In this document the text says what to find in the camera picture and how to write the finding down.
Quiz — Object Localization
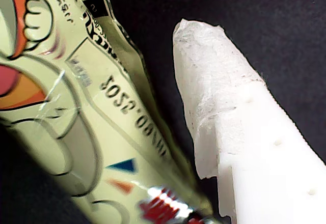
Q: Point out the snack bar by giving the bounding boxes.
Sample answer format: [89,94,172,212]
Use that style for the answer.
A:
[0,0,222,224]

